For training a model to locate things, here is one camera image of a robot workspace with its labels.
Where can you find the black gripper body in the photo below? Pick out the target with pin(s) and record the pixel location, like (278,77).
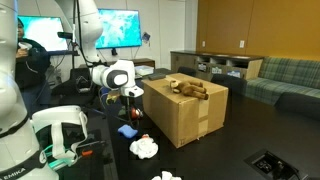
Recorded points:
(128,104)

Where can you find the blue sponge cloth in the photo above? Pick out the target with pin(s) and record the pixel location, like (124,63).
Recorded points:
(127,131)

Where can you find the white cloth with red patch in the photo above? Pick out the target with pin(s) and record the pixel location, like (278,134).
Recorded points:
(143,148)

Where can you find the dark grey board eraser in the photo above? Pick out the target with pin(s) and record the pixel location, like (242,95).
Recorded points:
(156,76)

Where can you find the brown plush moose toy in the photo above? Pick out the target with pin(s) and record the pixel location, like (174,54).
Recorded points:
(190,89)

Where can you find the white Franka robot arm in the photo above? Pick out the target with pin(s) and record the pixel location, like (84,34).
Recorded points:
(113,78)

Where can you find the pale box stack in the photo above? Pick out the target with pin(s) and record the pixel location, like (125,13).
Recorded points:
(145,70)

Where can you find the large cardboard box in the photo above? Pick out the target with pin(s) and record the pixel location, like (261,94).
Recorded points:
(180,116)

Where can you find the black table socket box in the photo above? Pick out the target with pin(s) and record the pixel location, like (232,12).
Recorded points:
(270,165)

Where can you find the red toy radish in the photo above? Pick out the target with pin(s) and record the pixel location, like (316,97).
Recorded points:
(139,114)

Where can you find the orange and black tool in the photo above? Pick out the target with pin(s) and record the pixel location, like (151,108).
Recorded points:
(86,153)

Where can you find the black office chair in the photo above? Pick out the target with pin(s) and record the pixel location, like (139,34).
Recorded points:
(78,83)

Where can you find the black chair back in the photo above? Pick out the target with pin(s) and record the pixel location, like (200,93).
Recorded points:
(186,71)
(296,105)
(233,85)

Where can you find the wooden sideboard cabinet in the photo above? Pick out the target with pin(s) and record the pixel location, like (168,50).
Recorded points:
(186,61)

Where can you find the person in dark jacket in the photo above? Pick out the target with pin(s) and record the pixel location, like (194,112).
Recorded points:
(30,66)

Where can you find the smaller monitor screen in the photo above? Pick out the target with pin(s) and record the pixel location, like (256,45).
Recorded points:
(46,33)

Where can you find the green plaid sofa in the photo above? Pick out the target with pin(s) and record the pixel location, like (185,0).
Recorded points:
(286,75)

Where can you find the large wall TV screen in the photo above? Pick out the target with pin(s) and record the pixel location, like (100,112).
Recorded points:
(120,28)

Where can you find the black camera on stand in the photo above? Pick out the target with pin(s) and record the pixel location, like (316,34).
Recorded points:
(65,34)

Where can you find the white wall outlet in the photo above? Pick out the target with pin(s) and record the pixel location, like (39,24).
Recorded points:
(242,44)
(203,43)

